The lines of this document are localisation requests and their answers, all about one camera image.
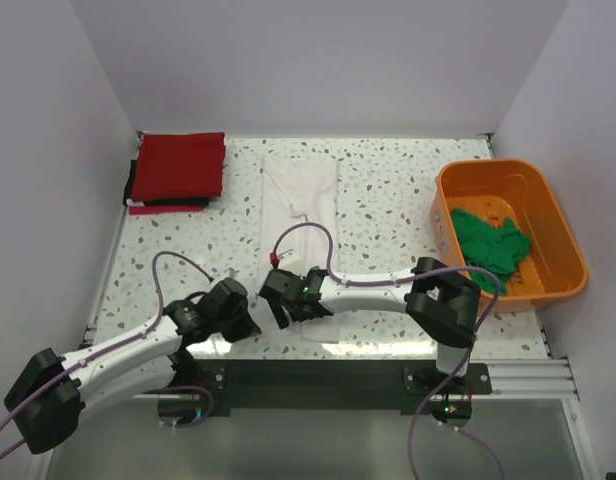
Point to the red folded t shirt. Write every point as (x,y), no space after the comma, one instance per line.
(191,163)

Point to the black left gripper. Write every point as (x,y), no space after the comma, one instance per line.
(245,328)

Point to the white t shirt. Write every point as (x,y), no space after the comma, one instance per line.
(296,190)

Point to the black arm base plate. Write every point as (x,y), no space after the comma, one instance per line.
(315,384)

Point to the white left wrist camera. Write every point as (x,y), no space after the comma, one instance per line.
(226,273)

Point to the black folded t shirt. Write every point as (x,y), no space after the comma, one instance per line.
(148,192)

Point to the orange plastic basket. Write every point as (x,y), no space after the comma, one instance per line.
(498,189)

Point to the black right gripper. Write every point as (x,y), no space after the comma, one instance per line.
(280,315)

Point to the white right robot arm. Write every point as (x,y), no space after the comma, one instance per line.
(440,299)

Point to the aluminium frame rail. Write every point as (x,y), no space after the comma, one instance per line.
(547,379)

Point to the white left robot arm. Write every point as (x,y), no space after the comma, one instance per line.
(54,393)

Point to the pink folded t shirt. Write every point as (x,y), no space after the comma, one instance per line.
(168,209)

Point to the green t shirt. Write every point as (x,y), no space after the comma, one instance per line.
(499,250)

